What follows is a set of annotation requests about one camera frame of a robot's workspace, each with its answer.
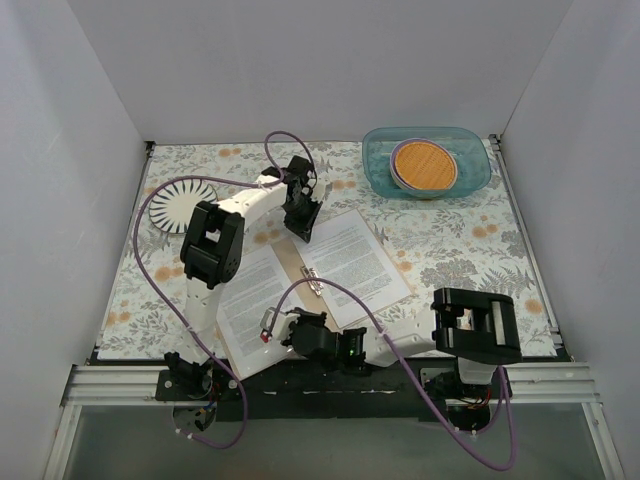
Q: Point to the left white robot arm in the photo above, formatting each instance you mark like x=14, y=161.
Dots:
x=211, y=255

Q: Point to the metal folder clip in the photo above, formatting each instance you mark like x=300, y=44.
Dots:
x=311, y=274

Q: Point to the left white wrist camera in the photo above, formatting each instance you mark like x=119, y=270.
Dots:
x=321, y=191

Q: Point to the printed paper sheet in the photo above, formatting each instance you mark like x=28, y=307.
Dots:
x=257, y=287
x=345, y=251

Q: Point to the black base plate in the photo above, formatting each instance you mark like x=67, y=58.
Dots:
x=298, y=389

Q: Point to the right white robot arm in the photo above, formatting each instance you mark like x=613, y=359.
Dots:
x=479, y=329

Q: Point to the orange woven round plate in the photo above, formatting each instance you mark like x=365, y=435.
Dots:
x=421, y=166

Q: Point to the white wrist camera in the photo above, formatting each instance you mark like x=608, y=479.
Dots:
x=321, y=191
x=275, y=327

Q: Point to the blue striped white plate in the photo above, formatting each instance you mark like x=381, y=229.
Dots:
x=170, y=210

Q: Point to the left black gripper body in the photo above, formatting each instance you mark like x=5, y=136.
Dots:
x=302, y=214

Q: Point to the aluminium frame rail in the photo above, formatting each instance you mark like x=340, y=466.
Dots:
x=121, y=385

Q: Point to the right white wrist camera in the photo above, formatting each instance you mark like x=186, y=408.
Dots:
x=275, y=327

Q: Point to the teal plastic container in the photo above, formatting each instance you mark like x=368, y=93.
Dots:
x=474, y=171

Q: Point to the brown cardboard folder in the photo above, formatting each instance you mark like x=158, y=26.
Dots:
x=289, y=258

